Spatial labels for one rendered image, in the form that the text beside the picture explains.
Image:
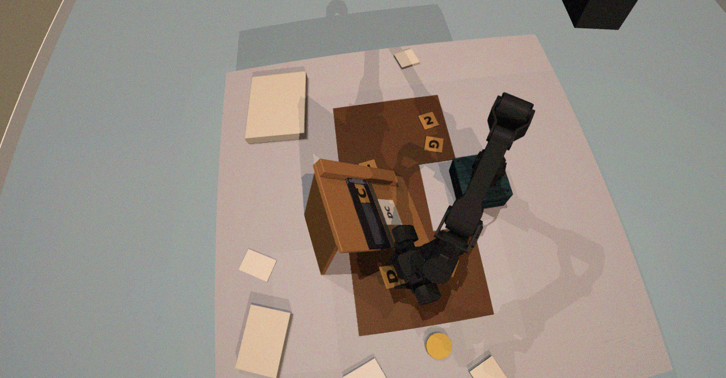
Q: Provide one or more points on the white paper ticket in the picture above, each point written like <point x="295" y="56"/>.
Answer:
<point x="389" y="211"/>

